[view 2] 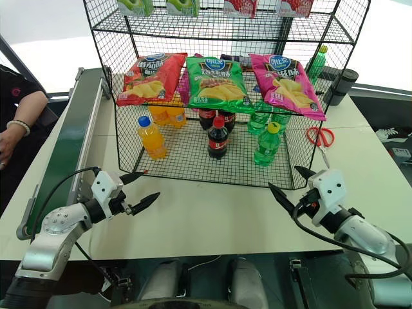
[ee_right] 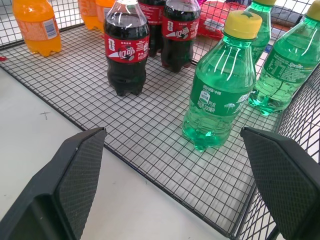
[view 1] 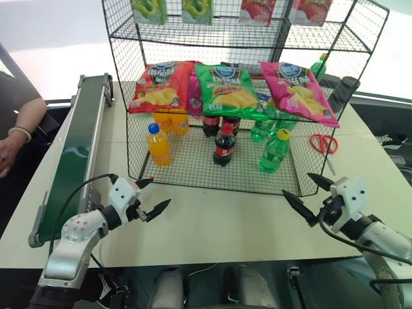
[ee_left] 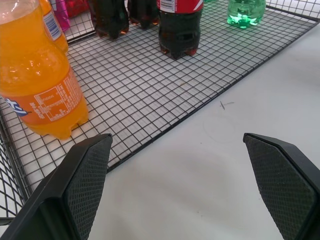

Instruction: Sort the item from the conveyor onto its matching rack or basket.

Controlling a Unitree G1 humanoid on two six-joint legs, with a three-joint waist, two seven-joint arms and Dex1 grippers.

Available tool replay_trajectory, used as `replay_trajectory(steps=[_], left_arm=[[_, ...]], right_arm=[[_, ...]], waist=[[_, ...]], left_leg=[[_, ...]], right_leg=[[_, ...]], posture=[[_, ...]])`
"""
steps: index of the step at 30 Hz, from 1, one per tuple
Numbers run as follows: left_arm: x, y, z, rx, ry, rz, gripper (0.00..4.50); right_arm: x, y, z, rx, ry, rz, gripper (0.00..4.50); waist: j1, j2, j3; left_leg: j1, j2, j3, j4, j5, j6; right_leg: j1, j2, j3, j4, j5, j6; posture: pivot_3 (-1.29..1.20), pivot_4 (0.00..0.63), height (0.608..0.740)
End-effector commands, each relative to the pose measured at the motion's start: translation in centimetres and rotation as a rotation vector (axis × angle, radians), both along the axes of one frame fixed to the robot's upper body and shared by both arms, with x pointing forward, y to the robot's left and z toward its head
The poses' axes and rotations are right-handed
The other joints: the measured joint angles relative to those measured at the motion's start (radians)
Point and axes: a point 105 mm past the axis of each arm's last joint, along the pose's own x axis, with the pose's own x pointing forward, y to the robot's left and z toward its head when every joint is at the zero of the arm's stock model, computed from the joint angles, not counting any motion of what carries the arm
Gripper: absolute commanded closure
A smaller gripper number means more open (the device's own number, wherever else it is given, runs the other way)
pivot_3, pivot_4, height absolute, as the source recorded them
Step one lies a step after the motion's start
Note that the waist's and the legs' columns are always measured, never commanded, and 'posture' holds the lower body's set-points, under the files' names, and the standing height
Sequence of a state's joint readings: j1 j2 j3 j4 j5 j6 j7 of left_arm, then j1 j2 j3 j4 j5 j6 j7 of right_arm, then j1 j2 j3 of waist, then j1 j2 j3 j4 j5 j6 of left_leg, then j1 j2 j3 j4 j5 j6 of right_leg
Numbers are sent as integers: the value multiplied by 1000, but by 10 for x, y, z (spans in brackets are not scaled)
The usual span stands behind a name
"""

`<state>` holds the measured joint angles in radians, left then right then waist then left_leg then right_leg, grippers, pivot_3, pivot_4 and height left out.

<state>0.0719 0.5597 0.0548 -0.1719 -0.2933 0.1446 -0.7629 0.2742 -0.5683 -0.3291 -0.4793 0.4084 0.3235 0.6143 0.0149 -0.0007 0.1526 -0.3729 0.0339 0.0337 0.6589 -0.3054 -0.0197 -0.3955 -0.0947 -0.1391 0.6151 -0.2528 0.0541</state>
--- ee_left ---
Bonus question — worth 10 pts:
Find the dark cola bottle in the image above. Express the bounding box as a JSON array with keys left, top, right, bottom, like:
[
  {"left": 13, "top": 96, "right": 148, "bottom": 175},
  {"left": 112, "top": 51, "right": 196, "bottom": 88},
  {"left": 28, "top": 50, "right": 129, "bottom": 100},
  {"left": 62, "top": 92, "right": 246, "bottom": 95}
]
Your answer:
[
  {"left": 126, "top": 0, "right": 161, "bottom": 31},
  {"left": 87, "top": 0, "right": 131, "bottom": 40}
]

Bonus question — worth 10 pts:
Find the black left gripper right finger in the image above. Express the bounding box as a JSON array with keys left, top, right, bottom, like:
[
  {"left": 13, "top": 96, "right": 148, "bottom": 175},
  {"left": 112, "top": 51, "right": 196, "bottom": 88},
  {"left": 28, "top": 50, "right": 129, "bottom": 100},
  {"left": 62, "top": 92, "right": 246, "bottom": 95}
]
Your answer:
[{"left": 242, "top": 132, "right": 320, "bottom": 240}]

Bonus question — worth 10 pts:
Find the orange soda bottle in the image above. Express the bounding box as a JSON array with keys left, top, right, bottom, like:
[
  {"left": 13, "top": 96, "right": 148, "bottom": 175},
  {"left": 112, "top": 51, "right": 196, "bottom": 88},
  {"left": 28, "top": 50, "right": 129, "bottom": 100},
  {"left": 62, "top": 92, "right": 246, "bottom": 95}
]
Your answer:
[
  {"left": 0, "top": 0, "right": 90, "bottom": 140},
  {"left": 39, "top": 0, "right": 69, "bottom": 54}
]

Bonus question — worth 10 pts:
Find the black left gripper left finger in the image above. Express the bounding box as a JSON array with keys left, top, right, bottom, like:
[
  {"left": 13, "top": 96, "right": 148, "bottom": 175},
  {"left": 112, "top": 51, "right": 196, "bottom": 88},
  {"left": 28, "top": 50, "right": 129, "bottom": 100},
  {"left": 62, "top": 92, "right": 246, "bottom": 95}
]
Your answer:
[{"left": 0, "top": 133, "right": 113, "bottom": 240}]

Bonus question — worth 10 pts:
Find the green soda bottle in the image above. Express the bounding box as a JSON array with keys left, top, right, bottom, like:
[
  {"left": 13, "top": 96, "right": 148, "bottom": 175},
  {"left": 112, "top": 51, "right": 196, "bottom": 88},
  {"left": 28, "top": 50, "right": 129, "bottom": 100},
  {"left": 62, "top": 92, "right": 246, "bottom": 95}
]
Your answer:
[{"left": 226, "top": 0, "right": 267, "bottom": 28}]

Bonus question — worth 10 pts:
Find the red snack packet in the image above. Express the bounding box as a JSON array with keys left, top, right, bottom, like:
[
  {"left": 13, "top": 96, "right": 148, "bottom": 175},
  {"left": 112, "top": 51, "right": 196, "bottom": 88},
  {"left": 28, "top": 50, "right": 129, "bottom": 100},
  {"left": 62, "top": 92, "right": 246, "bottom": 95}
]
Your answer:
[{"left": 63, "top": 0, "right": 91, "bottom": 19}]

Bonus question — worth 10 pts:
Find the black wire mesh rack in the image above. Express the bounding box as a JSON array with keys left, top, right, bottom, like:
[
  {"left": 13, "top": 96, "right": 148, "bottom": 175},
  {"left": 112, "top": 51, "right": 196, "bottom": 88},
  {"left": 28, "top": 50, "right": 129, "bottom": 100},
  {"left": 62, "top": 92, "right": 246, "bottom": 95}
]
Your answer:
[{"left": 0, "top": 0, "right": 320, "bottom": 221}]

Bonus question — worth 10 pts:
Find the pink snack packet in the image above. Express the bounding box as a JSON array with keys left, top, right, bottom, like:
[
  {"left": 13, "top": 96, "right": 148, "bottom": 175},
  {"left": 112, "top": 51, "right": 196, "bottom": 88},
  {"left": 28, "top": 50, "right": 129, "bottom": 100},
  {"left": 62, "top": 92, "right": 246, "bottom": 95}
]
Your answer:
[{"left": 49, "top": 0, "right": 72, "bottom": 33}]

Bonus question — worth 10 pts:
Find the cola bottle with red label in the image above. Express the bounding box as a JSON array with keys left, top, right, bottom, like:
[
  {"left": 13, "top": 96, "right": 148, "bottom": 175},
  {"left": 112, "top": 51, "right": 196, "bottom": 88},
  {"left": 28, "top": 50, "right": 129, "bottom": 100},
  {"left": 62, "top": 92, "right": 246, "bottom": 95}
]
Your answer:
[{"left": 156, "top": 0, "right": 205, "bottom": 60}]

